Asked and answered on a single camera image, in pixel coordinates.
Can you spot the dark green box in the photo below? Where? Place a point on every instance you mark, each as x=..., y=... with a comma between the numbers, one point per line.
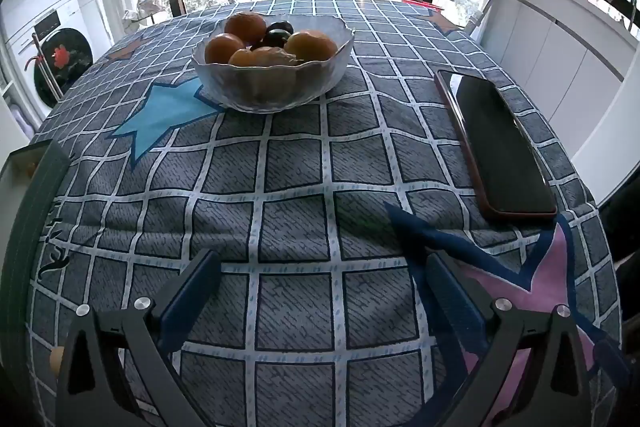
x=40, y=207

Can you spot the red basin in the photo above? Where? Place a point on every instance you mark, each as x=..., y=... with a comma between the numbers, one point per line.
x=422, y=4

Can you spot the white shelf unit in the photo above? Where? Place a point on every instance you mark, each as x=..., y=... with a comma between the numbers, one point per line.
x=12, y=107

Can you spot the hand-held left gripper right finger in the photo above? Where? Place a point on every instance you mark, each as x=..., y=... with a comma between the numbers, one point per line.
x=452, y=297

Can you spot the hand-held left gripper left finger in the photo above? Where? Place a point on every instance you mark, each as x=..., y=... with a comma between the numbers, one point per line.
x=192, y=292

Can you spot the clear glass bowl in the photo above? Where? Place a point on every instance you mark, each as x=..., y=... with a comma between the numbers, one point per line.
x=270, y=92

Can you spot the white cabinet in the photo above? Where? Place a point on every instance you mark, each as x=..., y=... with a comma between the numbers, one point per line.
x=550, y=47

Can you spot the dark plum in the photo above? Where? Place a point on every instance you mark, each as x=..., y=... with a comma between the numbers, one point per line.
x=275, y=39
x=281, y=27

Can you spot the white washing machine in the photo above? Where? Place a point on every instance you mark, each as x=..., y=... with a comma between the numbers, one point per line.
x=65, y=52

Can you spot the black smartphone with red case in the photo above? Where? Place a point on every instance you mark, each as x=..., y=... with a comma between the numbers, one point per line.
x=500, y=142

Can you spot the grey checked tablecloth with stars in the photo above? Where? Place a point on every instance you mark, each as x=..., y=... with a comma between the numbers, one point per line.
x=300, y=207

